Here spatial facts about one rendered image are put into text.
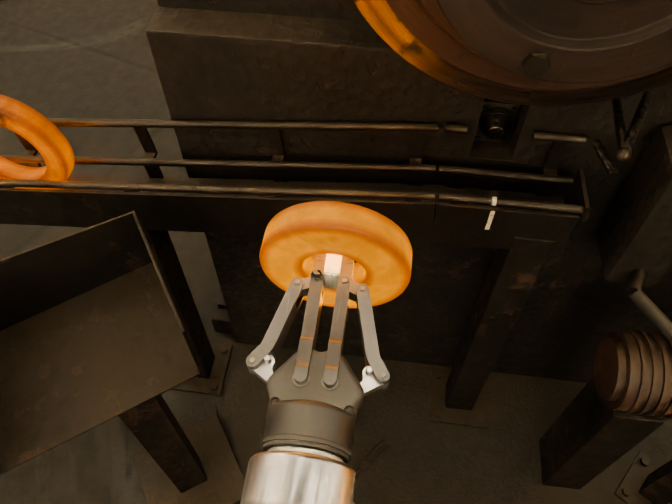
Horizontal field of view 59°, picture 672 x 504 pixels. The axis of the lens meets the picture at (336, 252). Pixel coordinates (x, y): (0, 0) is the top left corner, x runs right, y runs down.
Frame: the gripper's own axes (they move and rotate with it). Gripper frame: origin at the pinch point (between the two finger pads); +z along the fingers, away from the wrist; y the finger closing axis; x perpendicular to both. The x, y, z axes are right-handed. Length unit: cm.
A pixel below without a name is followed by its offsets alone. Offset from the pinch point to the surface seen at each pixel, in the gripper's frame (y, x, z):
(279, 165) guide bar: -12.0, -17.5, 25.7
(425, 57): 7.1, 7.9, 20.6
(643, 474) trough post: 65, -84, 5
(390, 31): 3.2, 10.7, 20.8
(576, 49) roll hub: 19.5, 16.1, 12.7
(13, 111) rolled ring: -48, -8, 23
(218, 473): -26, -83, -6
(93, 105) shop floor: -97, -89, 107
